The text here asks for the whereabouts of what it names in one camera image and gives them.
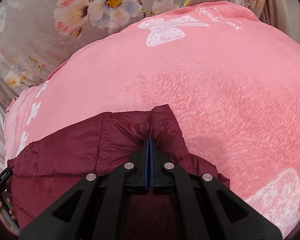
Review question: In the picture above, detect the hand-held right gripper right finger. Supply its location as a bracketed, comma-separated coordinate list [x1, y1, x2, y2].
[150, 138, 283, 240]

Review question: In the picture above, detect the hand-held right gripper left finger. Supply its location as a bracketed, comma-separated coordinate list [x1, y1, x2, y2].
[19, 138, 151, 240]

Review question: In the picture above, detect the maroon puffer jacket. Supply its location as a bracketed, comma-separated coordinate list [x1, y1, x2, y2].
[5, 105, 231, 240]

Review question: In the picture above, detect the person's left hand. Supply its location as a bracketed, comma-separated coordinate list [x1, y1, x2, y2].
[0, 197, 16, 230]

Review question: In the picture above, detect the pink printed blanket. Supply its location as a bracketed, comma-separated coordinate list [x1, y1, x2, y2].
[4, 0, 300, 239]

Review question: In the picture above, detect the grey floral quilt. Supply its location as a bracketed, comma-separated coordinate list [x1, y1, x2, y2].
[0, 0, 268, 101]

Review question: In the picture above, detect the beige curtain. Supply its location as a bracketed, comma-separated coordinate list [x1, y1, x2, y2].
[260, 0, 293, 30]

